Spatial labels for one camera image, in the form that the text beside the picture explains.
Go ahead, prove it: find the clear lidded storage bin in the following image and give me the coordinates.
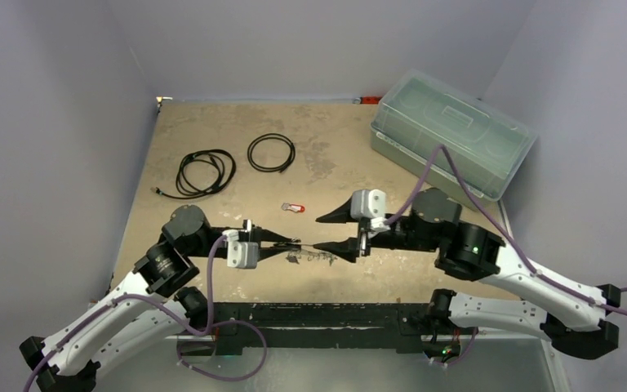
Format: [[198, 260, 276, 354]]
[[371, 70, 537, 204]]

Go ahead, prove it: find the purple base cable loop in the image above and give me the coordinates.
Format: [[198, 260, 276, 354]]
[[176, 318, 269, 382]]

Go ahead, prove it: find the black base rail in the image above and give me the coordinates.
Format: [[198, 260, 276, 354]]
[[213, 302, 456, 355]]

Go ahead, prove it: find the large tangled black cable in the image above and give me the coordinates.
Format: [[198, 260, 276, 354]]
[[152, 149, 238, 201]]

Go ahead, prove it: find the red orange clamp tool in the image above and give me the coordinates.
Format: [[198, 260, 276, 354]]
[[353, 96, 382, 105]]

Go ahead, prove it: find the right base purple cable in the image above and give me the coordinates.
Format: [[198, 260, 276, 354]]
[[428, 327, 483, 369]]

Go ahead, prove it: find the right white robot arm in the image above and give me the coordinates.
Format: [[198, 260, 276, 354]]
[[317, 188, 621, 360]]

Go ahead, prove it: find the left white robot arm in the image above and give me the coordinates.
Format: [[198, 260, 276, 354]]
[[19, 205, 300, 391]]

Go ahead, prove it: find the small coiled black cable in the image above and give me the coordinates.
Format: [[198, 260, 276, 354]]
[[247, 132, 296, 174]]

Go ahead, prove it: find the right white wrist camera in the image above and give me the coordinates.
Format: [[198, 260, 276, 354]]
[[350, 189, 389, 233]]

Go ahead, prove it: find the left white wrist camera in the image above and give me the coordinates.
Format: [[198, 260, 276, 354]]
[[222, 229, 260, 270]]

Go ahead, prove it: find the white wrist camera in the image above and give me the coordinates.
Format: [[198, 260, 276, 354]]
[[222, 229, 260, 270], [350, 189, 389, 233]]

